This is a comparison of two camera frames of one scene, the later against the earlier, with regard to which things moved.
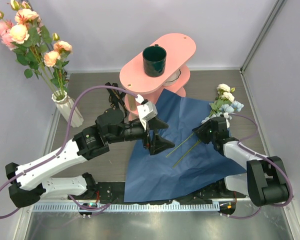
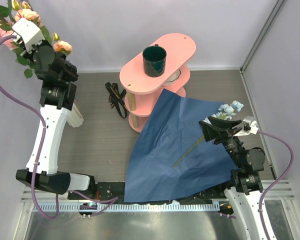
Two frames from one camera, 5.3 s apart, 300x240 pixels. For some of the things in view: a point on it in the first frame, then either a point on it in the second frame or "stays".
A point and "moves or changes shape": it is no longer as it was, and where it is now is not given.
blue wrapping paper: (194, 168) stays
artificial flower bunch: (223, 106) moves or changes shape
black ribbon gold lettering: (116, 98) stays
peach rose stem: (25, 53) moves or changes shape
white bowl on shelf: (173, 78) stays
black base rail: (115, 192) stays
